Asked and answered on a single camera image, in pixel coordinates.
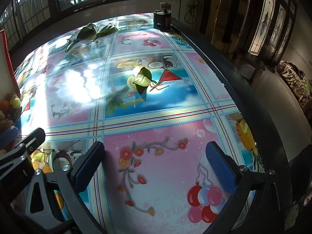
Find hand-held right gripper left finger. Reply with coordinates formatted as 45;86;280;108
24;141;108;234

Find patterned brown cloth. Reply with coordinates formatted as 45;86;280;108
278;60;312;108

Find black box with beige spool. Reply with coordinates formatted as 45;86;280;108
153;2;171;31

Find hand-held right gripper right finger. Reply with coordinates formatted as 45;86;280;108
205;141;300;234

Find dark wooden bench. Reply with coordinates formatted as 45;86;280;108
231;49;266;83

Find red tray with white inside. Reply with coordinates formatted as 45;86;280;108
0;29;19;95

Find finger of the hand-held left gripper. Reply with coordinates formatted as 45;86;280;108
0;125;19;149
0;128;46;168

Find hanging wall cable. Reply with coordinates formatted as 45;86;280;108
184;0;199;22

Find bunch of green leaves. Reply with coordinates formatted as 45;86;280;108
65;23;119;53

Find stained glass door panels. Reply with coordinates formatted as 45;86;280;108
249;0;296;64

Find green leaf with yellow peel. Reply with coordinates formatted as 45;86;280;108
127;65;156;95

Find fruit print tablecloth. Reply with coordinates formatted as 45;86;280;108
13;13;265;234

